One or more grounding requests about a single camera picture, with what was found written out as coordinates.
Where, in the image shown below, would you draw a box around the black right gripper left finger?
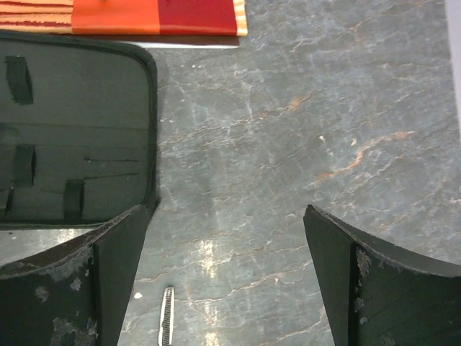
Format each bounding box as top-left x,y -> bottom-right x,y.
1,205 -> 149,345

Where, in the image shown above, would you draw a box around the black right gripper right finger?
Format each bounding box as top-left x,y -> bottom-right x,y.
303,205 -> 460,345

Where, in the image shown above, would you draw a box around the silver thinning scissors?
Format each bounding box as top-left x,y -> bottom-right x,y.
158,286 -> 175,346

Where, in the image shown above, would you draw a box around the black zip tool case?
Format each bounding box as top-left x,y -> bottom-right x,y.
1,30 -> 158,229

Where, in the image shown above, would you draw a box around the colourful patchwork placemat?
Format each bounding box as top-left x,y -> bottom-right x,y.
1,0 -> 248,37

